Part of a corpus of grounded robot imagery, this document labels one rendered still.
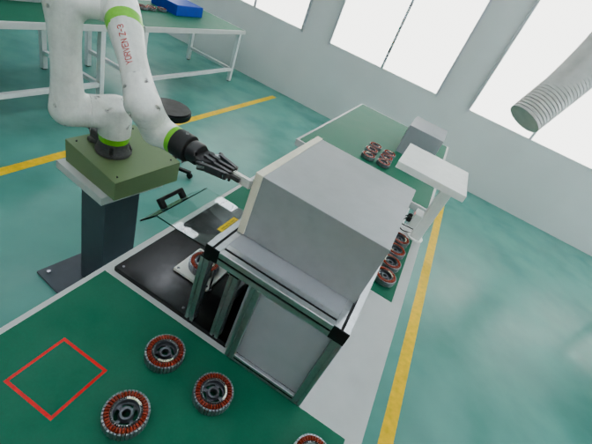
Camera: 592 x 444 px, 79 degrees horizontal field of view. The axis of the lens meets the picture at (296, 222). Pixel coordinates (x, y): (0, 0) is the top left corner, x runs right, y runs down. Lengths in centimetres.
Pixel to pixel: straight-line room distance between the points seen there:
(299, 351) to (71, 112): 120
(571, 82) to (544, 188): 405
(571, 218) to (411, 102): 271
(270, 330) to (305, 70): 533
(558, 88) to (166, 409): 192
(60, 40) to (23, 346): 96
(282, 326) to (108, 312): 55
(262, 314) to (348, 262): 29
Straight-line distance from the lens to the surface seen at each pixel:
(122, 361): 119
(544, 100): 197
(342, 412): 127
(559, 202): 610
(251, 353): 117
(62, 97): 162
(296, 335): 103
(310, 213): 92
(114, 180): 165
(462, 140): 574
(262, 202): 97
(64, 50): 154
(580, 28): 568
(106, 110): 164
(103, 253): 204
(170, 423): 112
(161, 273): 137
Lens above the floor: 177
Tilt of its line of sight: 34 degrees down
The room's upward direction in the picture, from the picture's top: 24 degrees clockwise
